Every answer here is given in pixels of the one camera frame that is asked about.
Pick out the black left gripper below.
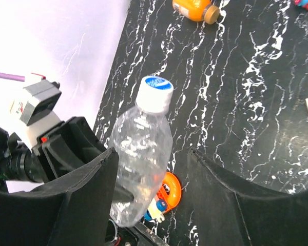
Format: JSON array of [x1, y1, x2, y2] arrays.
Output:
[[5, 116, 108, 184]]

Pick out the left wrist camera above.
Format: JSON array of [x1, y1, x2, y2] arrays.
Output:
[[10, 73, 62, 149]]

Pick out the orange ring toy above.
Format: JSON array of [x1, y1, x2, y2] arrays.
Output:
[[157, 172, 182, 213]]

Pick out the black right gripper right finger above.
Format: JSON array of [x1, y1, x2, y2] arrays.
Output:
[[187, 149, 308, 245]]

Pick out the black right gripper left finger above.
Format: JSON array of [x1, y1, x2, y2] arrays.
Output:
[[0, 148, 119, 245]]

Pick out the small toy figure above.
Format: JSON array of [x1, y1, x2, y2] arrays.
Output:
[[293, 0, 308, 11]]

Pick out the orange juice bottle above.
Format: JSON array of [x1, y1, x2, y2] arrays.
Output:
[[172, 0, 220, 25]]

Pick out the beige toy car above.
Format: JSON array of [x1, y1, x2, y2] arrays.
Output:
[[144, 198, 167, 223]]

